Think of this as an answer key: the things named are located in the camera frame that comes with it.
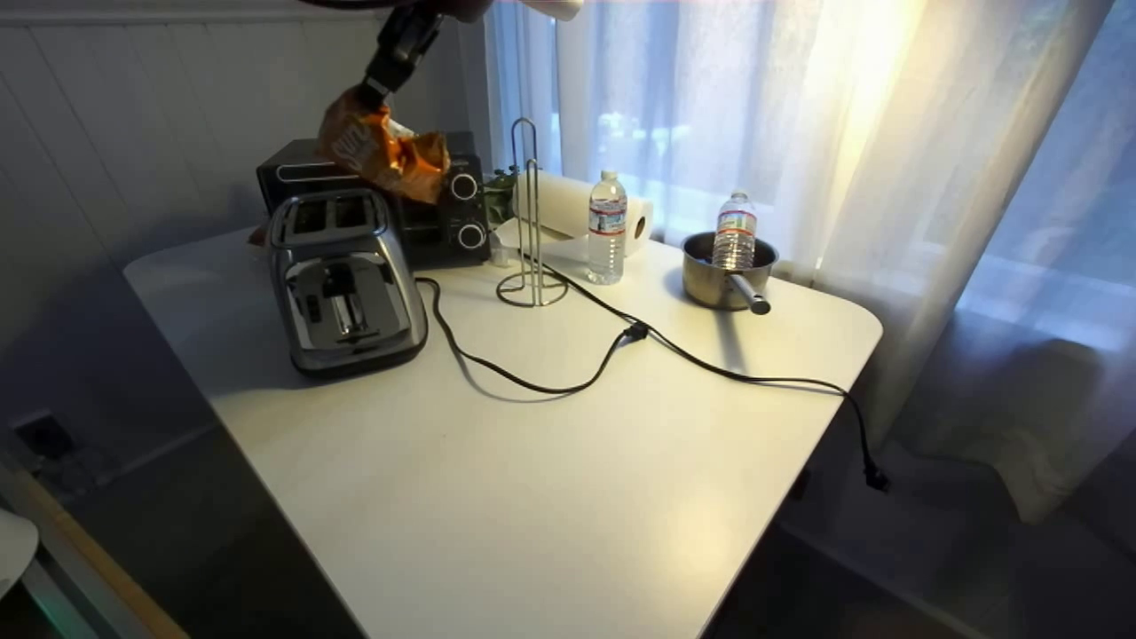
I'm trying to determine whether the sheer white curtain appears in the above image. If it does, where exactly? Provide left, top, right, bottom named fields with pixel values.
left=479, top=0, right=1120, bottom=527

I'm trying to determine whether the black wall outlet box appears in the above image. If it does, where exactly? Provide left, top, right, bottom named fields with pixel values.
left=6, top=410, right=82, bottom=469

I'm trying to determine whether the silver two-slot toaster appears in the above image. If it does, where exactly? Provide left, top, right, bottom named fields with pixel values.
left=259, top=185, right=434, bottom=382

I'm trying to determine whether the steel saucepan with handle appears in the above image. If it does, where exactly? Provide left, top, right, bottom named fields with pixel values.
left=679, top=227, right=780, bottom=318

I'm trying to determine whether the black toaster oven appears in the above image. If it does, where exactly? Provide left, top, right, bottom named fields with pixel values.
left=253, top=127, right=497, bottom=273

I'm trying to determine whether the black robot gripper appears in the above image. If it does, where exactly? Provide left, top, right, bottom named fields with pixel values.
left=348, top=5, right=450, bottom=123

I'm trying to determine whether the long black power cable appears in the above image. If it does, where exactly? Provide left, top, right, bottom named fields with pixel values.
left=520, top=250, right=894, bottom=495

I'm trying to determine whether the white paper towel roll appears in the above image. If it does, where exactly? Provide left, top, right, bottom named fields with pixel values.
left=507, top=173, right=657, bottom=271

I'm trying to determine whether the clear water bottle blue label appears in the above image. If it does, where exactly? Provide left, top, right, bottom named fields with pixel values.
left=586, top=167, right=633, bottom=289

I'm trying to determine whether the black toaster power cable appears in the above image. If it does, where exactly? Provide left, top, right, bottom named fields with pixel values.
left=413, top=273, right=650, bottom=401

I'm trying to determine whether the orange snack packet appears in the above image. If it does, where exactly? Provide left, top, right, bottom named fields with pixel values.
left=317, top=87, right=458, bottom=208

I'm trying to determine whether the wooden aluminium robot mount table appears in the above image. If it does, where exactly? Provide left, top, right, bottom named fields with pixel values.
left=0, top=440, right=193, bottom=639

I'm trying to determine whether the clear water bottle red label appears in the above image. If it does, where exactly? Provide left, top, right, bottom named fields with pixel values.
left=710, top=188, right=762, bottom=278

